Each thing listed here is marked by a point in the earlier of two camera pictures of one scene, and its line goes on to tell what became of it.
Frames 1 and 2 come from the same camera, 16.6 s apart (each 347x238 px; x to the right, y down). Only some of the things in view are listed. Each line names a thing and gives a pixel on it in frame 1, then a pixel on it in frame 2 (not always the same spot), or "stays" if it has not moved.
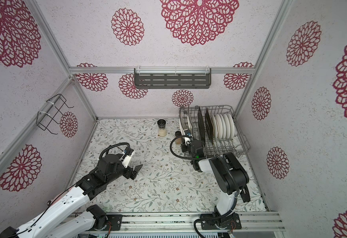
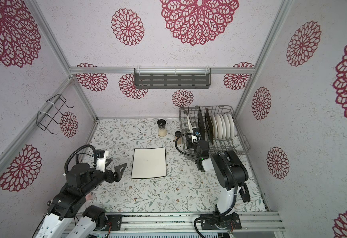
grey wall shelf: [152, 78] stays
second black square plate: [209, 125] stays
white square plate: [181, 127] to [148, 162]
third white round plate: [227, 127] stays
